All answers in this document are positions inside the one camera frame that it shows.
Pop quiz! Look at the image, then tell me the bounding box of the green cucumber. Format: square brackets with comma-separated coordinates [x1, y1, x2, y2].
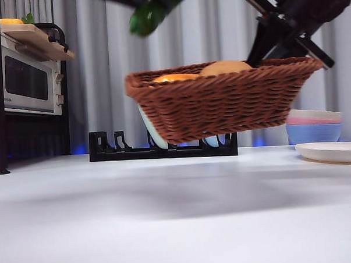
[128, 0, 196, 38]

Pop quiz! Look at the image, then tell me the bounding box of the white toaster oven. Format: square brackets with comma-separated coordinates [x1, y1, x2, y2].
[0, 25, 66, 119]

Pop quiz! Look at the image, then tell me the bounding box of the brown potato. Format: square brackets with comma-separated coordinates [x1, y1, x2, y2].
[198, 59, 254, 77]

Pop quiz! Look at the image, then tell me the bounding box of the white plate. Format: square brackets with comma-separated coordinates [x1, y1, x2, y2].
[295, 141, 351, 166]

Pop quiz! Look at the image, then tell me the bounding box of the pink bowl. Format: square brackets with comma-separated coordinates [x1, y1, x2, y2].
[286, 114, 343, 127]

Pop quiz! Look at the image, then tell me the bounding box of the black dish rack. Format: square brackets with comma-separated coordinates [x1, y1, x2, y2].
[87, 124, 239, 163]

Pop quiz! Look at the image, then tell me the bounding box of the grey pleated curtain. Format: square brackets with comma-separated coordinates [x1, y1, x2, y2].
[0, 0, 351, 159]

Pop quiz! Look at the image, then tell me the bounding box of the green leafy garnish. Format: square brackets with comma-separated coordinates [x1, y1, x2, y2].
[20, 12, 35, 26]

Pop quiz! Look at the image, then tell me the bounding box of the yellow orange food item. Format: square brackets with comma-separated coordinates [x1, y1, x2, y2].
[0, 17, 24, 27]

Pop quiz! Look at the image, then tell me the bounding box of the brown wicker basket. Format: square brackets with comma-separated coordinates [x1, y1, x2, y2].
[123, 56, 328, 147]

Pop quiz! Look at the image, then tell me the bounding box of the light blue plate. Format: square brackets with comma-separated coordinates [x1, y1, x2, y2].
[204, 135, 221, 147]

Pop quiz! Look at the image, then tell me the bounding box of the pale green plate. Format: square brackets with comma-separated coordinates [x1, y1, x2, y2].
[138, 104, 169, 150]

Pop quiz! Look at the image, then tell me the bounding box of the beige bowl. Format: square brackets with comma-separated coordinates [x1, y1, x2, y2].
[289, 107, 343, 123]

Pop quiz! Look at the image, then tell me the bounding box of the blue bowl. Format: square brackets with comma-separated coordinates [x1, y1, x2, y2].
[285, 122, 344, 147]

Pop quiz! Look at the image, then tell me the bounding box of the wooden cutting board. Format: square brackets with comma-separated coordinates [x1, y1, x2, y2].
[0, 21, 77, 65]

